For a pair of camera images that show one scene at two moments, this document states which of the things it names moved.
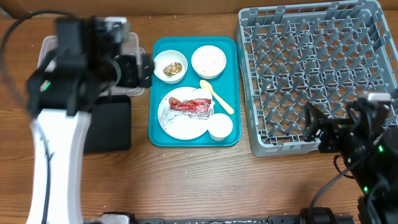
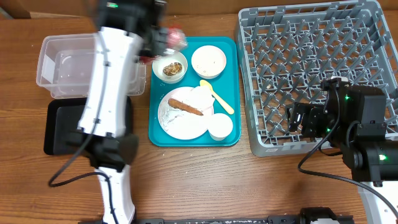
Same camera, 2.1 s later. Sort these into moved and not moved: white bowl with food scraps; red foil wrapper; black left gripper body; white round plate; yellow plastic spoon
Moved: red foil wrapper; black left gripper body
Not moved: white round plate; yellow plastic spoon; white bowl with food scraps
